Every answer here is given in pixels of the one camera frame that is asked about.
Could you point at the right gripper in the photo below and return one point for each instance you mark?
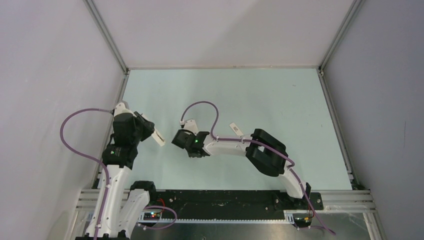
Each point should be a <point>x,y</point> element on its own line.
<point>190,154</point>

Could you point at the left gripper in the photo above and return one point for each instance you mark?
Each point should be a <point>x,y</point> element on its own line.
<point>147,126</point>

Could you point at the white remote control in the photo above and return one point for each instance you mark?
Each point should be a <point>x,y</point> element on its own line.
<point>156,135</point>

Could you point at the white battery cover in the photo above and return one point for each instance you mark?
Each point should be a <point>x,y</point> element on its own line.
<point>236,129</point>

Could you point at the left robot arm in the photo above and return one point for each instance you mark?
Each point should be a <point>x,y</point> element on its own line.
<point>111,220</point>

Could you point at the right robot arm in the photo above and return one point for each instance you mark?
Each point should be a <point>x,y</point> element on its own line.
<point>267,154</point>

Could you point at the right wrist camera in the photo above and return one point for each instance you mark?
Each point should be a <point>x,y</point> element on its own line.
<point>189,125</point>

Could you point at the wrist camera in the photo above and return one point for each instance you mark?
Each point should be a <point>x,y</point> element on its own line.
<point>189,125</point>
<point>121,108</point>

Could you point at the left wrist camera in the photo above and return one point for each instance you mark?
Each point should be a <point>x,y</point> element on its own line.
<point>121,108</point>

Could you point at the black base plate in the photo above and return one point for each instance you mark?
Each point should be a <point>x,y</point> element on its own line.
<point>229,204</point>

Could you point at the white cable duct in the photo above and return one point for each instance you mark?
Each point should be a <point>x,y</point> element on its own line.
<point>143,219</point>

